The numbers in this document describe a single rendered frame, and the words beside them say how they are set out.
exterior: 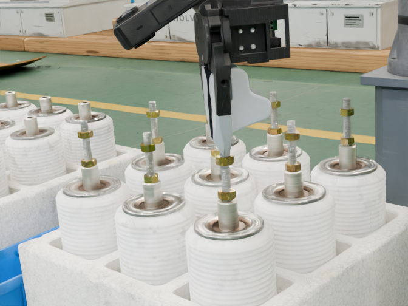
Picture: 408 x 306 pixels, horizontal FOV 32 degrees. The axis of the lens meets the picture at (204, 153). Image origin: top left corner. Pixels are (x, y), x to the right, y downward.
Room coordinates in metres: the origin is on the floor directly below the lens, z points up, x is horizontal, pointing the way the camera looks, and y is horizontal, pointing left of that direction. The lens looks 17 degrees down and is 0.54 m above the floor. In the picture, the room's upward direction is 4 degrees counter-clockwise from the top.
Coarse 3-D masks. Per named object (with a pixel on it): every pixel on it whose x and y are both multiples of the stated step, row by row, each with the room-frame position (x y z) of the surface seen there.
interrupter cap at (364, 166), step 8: (328, 160) 0.90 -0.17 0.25; (336, 160) 0.89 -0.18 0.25; (360, 160) 0.88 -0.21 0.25; (368, 160) 0.88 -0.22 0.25; (320, 168) 0.86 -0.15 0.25; (328, 168) 0.86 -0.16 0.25; (336, 168) 0.87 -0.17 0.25; (360, 168) 0.85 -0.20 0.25; (368, 168) 0.85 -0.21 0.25; (376, 168) 0.85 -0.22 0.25; (344, 176) 0.83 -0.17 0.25
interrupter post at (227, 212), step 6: (222, 204) 0.69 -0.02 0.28; (228, 204) 0.69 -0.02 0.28; (234, 204) 0.69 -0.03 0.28; (222, 210) 0.69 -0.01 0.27; (228, 210) 0.69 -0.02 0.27; (234, 210) 0.69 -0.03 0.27; (222, 216) 0.69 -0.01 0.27; (228, 216) 0.69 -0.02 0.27; (234, 216) 0.69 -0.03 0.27; (222, 222) 0.69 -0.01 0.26; (228, 222) 0.69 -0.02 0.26; (234, 222) 0.69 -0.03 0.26; (222, 228) 0.69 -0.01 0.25; (228, 228) 0.69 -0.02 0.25; (234, 228) 0.69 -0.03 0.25
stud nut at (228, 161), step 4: (216, 156) 0.70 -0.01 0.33; (232, 156) 0.70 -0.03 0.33; (216, 160) 0.70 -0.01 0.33; (220, 160) 0.69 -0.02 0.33; (224, 160) 0.69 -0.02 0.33; (228, 160) 0.69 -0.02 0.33; (232, 160) 0.70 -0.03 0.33; (216, 164) 0.70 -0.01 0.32; (220, 164) 0.69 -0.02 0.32; (224, 164) 0.69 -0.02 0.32; (228, 164) 0.69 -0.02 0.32; (232, 164) 0.70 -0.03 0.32
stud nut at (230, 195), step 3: (231, 189) 0.70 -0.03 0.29; (219, 192) 0.70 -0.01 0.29; (222, 192) 0.70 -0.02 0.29; (225, 192) 0.69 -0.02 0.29; (228, 192) 0.69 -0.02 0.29; (231, 192) 0.69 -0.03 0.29; (234, 192) 0.70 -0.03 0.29; (219, 195) 0.70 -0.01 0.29; (222, 195) 0.69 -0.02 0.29; (225, 195) 0.69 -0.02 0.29; (228, 195) 0.69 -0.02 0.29; (231, 195) 0.69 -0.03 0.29; (234, 195) 0.70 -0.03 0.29; (219, 198) 0.70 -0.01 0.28; (222, 198) 0.69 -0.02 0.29; (225, 198) 0.69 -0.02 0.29; (228, 198) 0.69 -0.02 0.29; (231, 198) 0.69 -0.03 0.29; (234, 198) 0.70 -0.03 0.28
